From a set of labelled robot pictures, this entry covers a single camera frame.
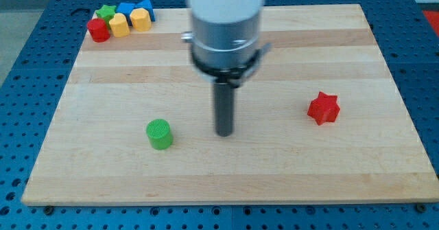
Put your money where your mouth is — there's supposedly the blue triangular block right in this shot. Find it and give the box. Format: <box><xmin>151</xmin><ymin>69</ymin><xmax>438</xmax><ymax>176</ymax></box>
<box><xmin>134</xmin><ymin>0</ymin><xmax>156</xmax><ymax>22</ymax></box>

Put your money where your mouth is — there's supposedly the wooden board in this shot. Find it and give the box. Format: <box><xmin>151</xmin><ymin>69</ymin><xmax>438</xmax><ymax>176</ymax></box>
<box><xmin>21</xmin><ymin>4</ymin><xmax>438</xmax><ymax>206</ymax></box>

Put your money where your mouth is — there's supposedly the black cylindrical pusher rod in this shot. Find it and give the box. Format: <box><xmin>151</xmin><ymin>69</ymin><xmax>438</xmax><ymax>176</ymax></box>
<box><xmin>213</xmin><ymin>82</ymin><xmax>235</xmax><ymax>137</ymax></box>

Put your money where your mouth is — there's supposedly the red star block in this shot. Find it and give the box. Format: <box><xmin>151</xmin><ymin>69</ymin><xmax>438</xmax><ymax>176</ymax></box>
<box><xmin>307</xmin><ymin>91</ymin><xmax>340</xmax><ymax>126</ymax></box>

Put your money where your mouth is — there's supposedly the yellow hexagonal block right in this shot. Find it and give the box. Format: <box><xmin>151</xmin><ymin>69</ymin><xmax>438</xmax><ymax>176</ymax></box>
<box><xmin>130</xmin><ymin>8</ymin><xmax>152</xmax><ymax>32</ymax></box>

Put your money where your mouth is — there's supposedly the red cylinder block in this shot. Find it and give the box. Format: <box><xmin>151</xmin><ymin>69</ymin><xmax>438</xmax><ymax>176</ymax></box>
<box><xmin>86</xmin><ymin>18</ymin><xmax>110</xmax><ymax>43</ymax></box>

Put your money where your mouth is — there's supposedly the blue block left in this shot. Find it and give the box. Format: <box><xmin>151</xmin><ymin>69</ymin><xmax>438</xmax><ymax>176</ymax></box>
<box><xmin>116</xmin><ymin>2</ymin><xmax>135</xmax><ymax>26</ymax></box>

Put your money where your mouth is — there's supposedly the green cylinder block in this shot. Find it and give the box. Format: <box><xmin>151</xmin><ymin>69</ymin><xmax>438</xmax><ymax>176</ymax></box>
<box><xmin>145</xmin><ymin>119</ymin><xmax>174</xmax><ymax>150</ymax></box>

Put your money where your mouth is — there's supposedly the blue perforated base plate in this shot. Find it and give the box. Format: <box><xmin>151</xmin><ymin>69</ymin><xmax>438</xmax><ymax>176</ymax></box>
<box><xmin>1</xmin><ymin>0</ymin><xmax>438</xmax><ymax>229</ymax></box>

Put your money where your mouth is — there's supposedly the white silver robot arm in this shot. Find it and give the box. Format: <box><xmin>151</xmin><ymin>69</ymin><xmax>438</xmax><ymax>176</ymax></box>
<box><xmin>182</xmin><ymin>0</ymin><xmax>270</xmax><ymax>137</ymax></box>

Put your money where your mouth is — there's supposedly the green star block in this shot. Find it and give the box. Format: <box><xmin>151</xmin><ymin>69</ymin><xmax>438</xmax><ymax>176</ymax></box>
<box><xmin>95</xmin><ymin>5</ymin><xmax>117</xmax><ymax>29</ymax></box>

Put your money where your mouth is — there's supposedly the yellow rounded block left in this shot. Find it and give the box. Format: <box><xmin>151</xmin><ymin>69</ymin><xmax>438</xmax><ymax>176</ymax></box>
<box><xmin>109</xmin><ymin>13</ymin><xmax>130</xmax><ymax>38</ymax></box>

